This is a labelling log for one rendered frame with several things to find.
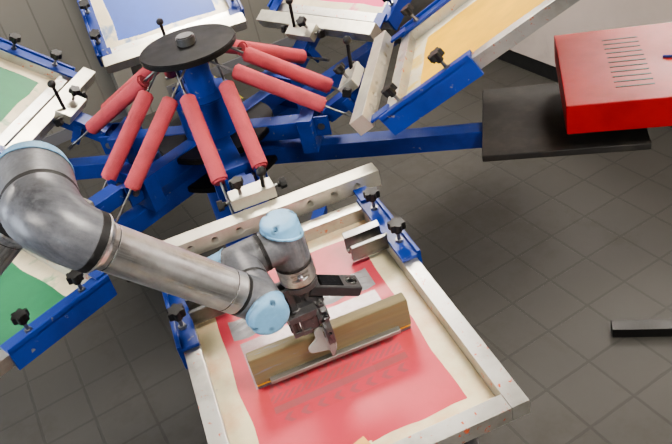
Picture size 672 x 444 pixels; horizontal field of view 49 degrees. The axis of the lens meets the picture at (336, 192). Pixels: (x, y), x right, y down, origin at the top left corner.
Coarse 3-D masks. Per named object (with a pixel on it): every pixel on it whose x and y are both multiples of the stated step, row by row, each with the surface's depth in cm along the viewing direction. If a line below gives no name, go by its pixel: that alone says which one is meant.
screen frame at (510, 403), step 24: (336, 216) 196; (360, 216) 198; (408, 264) 175; (432, 288) 166; (456, 312) 159; (456, 336) 154; (192, 360) 163; (480, 360) 147; (192, 384) 157; (504, 384) 141; (216, 408) 150; (480, 408) 137; (504, 408) 136; (528, 408) 138; (216, 432) 145; (432, 432) 135; (456, 432) 134; (480, 432) 136
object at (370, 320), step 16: (384, 304) 156; (400, 304) 156; (336, 320) 155; (352, 320) 154; (368, 320) 155; (384, 320) 157; (400, 320) 159; (288, 336) 154; (304, 336) 153; (336, 336) 155; (352, 336) 156; (368, 336) 158; (256, 352) 152; (272, 352) 151; (288, 352) 153; (304, 352) 154; (320, 352) 156; (256, 368) 152; (272, 368) 153; (288, 368) 155
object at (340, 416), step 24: (264, 336) 170; (240, 360) 165; (240, 384) 159; (264, 408) 152; (336, 408) 149; (264, 432) 147; (288, 432) 146; (312, 432) 145; (336, 432) 144; (360, 432) 143
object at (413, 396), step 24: (336, 264) 186; (360, 264) 184; (384, 288) 175; (336, 312) 171; (408, 336) 161; (432, 360) 154; (384, 384) 151; (408, 384) 150; (432, 384) 149; (456, 384) 148; (360, 408) 147; (384, 408) 146; (408, 408) 145; (432, 408) 144; (384, 432) 142
